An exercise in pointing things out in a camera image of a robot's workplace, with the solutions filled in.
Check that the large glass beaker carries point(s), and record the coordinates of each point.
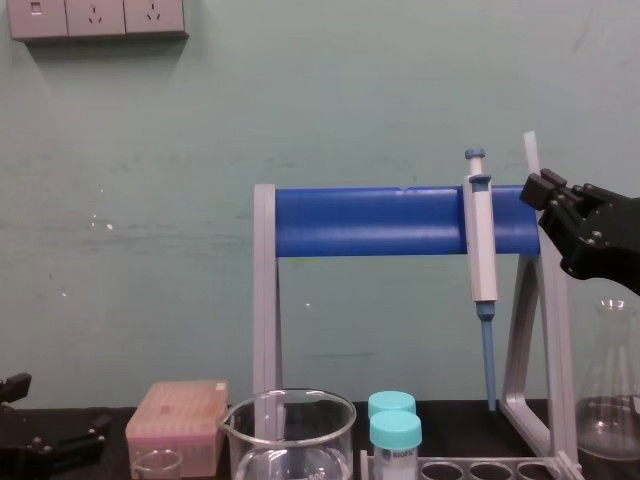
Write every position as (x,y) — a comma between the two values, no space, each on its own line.
(292,440)

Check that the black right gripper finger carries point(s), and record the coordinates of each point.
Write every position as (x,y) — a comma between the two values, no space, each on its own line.
(542,200)
(559,181)

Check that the grey wall socket plate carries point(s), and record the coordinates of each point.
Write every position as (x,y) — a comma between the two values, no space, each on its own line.
(95,16)
(154,15)

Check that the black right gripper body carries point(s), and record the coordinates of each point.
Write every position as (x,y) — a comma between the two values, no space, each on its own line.
(607,240)

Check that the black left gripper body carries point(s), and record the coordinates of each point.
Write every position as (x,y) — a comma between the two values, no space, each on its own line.
(20,457)

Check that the teal capped sample tube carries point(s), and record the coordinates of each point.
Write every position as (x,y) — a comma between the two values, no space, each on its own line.
(392,402)
(396,437)

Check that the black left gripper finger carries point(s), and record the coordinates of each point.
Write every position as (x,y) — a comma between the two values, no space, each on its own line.
(82,434)
(15,386)

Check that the pink pipette tip box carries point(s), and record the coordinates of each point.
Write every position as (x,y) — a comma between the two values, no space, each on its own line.
(175,422)

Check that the small glass beaker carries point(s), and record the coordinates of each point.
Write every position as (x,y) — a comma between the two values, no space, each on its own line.
(156,465)

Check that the white and blue pipette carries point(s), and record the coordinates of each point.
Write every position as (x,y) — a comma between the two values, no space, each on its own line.
(481,240)

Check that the grey stand with blue bar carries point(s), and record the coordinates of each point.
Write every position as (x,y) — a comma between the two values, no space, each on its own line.
(370,222)

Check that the clear white stirring rod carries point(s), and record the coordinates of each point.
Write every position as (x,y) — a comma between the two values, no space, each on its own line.
(531,152)

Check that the glass conical flask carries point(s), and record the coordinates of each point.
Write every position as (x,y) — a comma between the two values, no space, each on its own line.
(610,415)

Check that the grey tube rack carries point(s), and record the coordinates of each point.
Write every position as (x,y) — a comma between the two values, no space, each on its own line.
(480,467)

